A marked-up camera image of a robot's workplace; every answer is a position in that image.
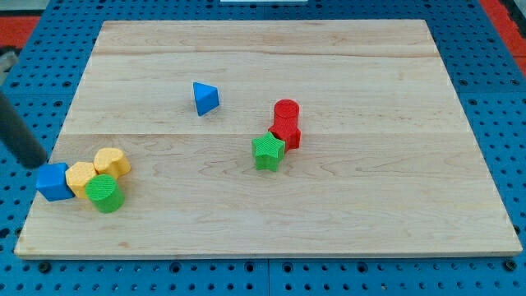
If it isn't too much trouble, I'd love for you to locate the wooden board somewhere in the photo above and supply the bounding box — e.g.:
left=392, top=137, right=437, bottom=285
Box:
left=15, top=19, right=523, bottom=260

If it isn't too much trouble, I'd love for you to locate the blue triangle block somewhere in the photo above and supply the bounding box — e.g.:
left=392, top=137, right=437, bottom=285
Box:
left=192, top=82, right=219, bottom=116

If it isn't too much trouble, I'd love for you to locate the green star block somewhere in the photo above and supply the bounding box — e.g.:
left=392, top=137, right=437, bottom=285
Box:
left=251, top=132, right=285, bottom=172

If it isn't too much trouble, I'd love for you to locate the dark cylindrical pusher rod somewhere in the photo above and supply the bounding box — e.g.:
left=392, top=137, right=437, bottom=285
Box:
left=1, top=93, right=47, bottom=169

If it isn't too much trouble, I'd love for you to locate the yellow hexagon block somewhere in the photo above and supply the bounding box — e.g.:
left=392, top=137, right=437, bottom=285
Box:
left=65, top=162, right=98, bottom=199

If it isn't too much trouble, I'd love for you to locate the red star block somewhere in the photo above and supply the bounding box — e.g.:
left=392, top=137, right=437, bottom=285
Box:
left=268, top=123, right=301, bottom=153

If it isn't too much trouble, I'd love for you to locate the red cylinder block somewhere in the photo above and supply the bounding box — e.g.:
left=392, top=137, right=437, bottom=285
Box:
left=274, top=99, right=300, bottom=127

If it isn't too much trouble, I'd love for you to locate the green cylinder block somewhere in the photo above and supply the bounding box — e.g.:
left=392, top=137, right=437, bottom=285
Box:
left=85, top=174, right=124, bottom=213

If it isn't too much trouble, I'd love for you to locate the yellow heart block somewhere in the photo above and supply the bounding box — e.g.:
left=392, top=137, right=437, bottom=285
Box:
left=94, top=147, right=131, bottom=179

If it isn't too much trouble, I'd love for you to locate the blue cube block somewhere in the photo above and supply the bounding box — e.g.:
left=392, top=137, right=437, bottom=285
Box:
left=36, top=163, right=75, bottom=202

